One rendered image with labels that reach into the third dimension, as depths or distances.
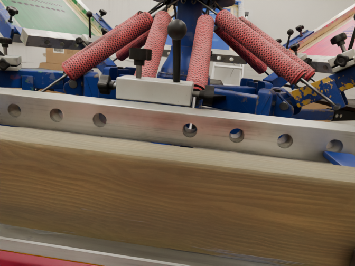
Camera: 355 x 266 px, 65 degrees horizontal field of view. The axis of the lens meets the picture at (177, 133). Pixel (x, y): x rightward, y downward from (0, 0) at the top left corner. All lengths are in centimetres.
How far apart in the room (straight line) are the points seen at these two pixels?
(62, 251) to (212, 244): 10
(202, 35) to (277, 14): 370
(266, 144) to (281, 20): 406
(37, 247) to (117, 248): 5
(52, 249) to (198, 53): 58
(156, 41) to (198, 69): 15
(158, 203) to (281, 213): 8
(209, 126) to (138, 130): 11
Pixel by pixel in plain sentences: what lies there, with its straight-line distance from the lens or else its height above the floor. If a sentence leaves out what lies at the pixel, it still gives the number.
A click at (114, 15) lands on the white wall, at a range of 457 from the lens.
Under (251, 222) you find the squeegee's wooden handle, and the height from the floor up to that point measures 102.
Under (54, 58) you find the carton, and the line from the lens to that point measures 442.
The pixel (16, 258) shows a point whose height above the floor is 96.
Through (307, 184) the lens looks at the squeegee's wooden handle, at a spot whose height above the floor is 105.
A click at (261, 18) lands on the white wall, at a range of 439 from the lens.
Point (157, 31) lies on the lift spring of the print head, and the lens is 78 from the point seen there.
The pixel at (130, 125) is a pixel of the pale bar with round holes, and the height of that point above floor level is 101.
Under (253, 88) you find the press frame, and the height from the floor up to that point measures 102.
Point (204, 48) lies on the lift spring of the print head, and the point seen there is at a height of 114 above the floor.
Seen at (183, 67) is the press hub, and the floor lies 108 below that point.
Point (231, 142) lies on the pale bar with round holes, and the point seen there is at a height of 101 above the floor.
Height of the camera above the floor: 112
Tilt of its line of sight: 16 degrees down
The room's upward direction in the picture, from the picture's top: 5 degrees clockwise
